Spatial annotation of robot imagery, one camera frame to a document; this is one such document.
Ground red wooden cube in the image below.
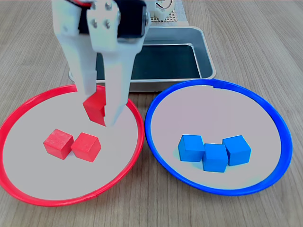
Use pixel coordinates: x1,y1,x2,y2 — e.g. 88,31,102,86
71,132,102,163
43,129,74,160
83,91,107,127

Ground blue wooden cube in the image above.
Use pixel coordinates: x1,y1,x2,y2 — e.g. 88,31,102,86
222,135,252,166
203,143,228,173
178,134,205,163

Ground steel tray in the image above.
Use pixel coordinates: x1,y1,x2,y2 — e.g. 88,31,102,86
68,26,217,93

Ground black tray mat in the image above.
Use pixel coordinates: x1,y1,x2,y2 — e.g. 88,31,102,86
96,44,202,80

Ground red-rimmed white plate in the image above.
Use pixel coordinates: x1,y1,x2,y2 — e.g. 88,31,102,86
0,84,145,208

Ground blue-rimmed white plate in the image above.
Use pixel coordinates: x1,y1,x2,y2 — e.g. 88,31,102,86
144,79,294,197

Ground pale perforated base plate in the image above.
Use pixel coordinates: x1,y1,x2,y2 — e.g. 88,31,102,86
148,9,178,24

